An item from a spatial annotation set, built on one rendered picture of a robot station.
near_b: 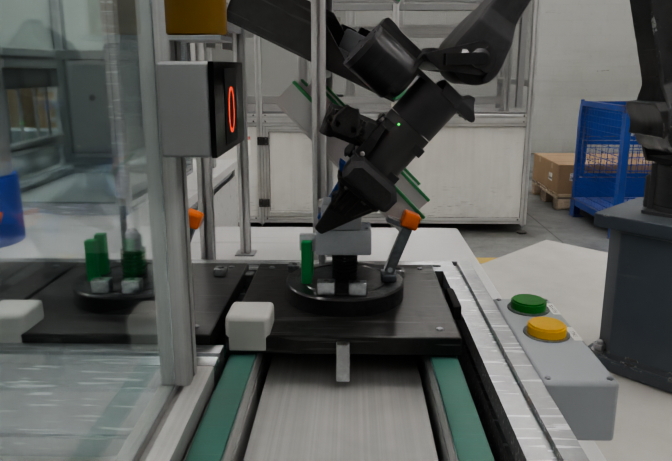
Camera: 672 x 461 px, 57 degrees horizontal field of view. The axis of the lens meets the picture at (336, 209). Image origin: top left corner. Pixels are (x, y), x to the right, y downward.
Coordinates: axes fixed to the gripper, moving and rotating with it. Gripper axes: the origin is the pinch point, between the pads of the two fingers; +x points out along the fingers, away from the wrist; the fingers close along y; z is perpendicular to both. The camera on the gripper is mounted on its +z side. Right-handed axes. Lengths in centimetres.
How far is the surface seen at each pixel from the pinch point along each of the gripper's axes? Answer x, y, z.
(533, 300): -6.8, 2.0, -24.2
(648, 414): -6.3, 7.3, -40.7
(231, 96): -4.4, 18.7, 15.1
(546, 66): -191, -843, -199
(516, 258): -6, -51, -41
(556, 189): -51, -475, -198
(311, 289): 8.9, 3.4, -3.9
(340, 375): 10.7, 13.3, -10.1
